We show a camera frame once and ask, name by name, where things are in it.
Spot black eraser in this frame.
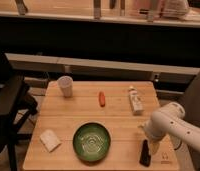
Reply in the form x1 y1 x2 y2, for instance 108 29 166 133
139 140 151 167

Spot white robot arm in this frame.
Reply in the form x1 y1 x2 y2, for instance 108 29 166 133
142 102 200 155

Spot white sponge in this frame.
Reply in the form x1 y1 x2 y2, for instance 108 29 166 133
40 129 61 152

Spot white tube bottle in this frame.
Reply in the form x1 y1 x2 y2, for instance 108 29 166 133
128 86 144 115

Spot green bowl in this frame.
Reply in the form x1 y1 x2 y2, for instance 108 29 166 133
72 122 111 162

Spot orange carrot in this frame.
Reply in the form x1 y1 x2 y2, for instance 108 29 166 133
99 91 105 107

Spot white paper cup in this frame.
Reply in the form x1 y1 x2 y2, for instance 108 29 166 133
57 76 73 98

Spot black chair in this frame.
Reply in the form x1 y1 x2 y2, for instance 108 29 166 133
0 51 37 171

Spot grey shelf rail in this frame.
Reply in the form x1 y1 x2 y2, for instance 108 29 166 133
7 53 200 84

